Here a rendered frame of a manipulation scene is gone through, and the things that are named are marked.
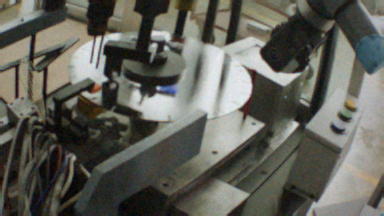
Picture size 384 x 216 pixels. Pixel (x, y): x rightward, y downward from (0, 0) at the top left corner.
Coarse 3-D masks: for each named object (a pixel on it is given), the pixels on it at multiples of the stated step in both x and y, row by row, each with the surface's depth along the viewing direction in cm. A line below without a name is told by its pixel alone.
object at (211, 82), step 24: (96, 48) 87; (168, 48) 90; (192, 48) 92; (216, 48) 94; (72, 72) 77; (96, 72) 78; (192, 72) 83; (216, 72) 85; (240, 72) 87; (96, 96) 71; (120, 96) 73; (144, 96) 74; (168, 96) 75; (192, 96) 76; (216, 96) 78; (240, 96) 79; (168, 120) 69
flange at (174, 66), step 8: (160, 56) 81; (168, 56) 84; (176, 56) 85; (128, 64) 80; (136, 64) 80; (144, 64) 80; (152, 64) 80; (160, 64) 81; (168, 64) 82; (176, 64) 82; (184, 64) 83; (128, 72) 79; (136, 72) 78; (144, 72) 78; (152, 72) 79; (160, 72) 79; (168, 72) 80; (176, 72) 80; (184, 72) 82; (152, 80) 78; (160, 80) 78; (168, 80) 79
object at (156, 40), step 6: (132, 36) 81; (156, 36) 81; (162, 36) 81; (150, 42) 80; (156, 42) 79; (162, 42) 79; (168, 42) 80; (162, 48) 80; (180, 48) 80; (156, 54) 80; (162, 54) 81
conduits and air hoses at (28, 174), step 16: (32, 64) 80; (32, 80) 76; (32, 96) 72; (16, 128) 64; (32, 128) 64; (48, 144) 61; (32, 160) 59; (48, 160) 59; (64, 160) 66; (32, 176) 58; (48, 176) 58; (64, 176) 61; (32, 192) 56; (64, 192) 56; (80, 192) 56; (0, 208) 57; (48, 208) 55
